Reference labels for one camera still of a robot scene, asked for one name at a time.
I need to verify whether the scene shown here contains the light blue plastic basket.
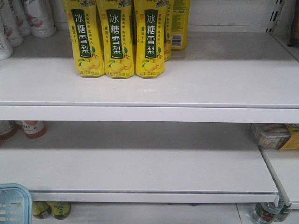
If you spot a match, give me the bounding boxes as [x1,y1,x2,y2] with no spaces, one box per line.
[0,183,32,224]

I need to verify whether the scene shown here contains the yellow pear drink bottle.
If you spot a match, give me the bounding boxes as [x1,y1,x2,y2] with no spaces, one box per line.
[96,0,135,79]
[171,0,191,50]
[134,0,169,78]
[61,0,105,77]

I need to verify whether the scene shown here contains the orange C100 juice bottle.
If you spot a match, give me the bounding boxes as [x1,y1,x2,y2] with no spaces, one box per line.
[21,120,47,139]
[0,120,17,140]

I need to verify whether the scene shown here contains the yellow lemon tea bottle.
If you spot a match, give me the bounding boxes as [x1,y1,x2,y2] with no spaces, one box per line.
[47,201,71,220]
[32,201,51,219]

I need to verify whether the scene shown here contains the yellow cardboard box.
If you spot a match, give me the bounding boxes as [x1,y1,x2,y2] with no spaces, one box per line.
[249,123,299,150]

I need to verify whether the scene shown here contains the white peach drink bottle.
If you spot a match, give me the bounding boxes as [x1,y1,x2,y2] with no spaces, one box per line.
[0,0,24,48]
[23,0,56,38]
[0,17,13,60]

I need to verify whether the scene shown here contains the clear green label bottles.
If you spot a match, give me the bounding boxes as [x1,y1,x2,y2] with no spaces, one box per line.
[251,203,291,224]

